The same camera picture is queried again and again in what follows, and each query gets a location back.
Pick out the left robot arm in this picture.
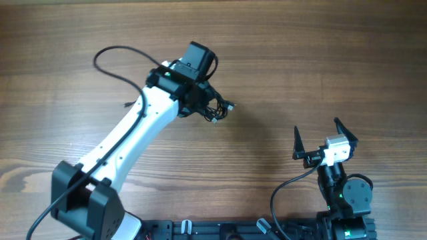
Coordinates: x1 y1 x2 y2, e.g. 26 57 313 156
47 41 233 239

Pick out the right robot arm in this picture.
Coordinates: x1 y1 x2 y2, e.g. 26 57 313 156
293 117 378 240

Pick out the thick black usb cable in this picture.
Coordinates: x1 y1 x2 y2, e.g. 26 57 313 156
199 89 236 125

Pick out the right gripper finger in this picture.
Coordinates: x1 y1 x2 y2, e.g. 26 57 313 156
292 126 305 160
334 117 358 147

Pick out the left camera black cable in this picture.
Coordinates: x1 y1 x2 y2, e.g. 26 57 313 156
25 45 161 240

